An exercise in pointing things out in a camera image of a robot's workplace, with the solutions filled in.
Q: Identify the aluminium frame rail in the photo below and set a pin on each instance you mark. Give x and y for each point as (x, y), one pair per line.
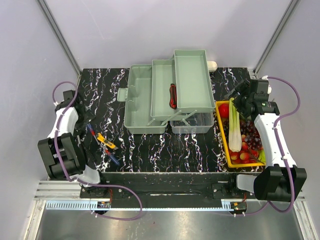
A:
(60, 195)

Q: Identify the red tomato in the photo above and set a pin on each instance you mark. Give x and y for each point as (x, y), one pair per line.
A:
(224, 110)

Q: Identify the green celery stalk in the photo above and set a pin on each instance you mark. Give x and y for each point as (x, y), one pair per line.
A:
(234, 135)

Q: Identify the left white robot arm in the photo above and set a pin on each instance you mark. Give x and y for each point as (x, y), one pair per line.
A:
(64, 140)

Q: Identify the napa cabbage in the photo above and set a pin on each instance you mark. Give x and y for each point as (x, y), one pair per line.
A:
(212, 66)

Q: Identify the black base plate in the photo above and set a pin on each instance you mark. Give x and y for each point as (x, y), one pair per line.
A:
(208, 185)

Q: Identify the red lychee fruits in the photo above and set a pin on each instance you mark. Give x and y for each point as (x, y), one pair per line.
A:
(245, 156)

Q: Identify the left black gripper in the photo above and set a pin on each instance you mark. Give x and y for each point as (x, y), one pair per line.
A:
(88, 116)

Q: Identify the clear grey plastic toolbox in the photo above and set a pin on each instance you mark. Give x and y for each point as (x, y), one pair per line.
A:
(146, 96)

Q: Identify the dark purple grape bunch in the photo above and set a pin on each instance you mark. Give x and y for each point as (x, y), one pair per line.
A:
(249, 134)

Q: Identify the yellow plastic basket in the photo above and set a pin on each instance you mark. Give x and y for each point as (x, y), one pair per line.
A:
(225, 143)

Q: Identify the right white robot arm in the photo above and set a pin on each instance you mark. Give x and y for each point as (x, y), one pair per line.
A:
(281, 180)

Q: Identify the black marble pattern mat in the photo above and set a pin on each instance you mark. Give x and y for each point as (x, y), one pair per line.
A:
(167, 152)

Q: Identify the yellow utility knife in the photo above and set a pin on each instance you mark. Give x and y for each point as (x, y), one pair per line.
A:
(105, 141)

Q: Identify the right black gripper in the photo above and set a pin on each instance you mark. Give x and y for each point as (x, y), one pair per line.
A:
(242, 89)

